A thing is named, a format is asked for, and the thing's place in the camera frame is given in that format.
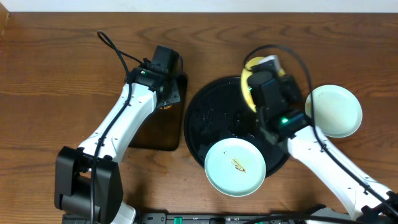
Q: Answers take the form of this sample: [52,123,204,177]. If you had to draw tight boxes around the orange green sponge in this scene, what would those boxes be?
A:
[159,105,172,110]

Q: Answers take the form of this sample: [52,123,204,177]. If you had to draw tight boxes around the yellow plate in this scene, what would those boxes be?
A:
[241,55,286,112]

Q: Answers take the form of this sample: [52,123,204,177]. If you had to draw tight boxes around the mint green plate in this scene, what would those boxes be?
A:
[305,85,363,138]

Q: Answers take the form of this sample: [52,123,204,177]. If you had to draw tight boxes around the light blue plate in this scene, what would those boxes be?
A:
[204,138,267,197]

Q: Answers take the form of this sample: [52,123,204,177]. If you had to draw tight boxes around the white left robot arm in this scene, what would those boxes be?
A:
[54,46,181,223]

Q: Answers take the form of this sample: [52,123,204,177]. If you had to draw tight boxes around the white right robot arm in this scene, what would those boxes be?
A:
[241,55,397,223]

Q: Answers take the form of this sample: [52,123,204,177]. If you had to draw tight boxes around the rectangular brown tray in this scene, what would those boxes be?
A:
[129,73,188,151]

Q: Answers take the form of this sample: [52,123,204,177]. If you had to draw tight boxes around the round black tray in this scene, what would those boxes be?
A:
[184,77,290,177]

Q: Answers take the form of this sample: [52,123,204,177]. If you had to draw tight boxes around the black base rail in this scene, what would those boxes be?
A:
[136,203,374,224]

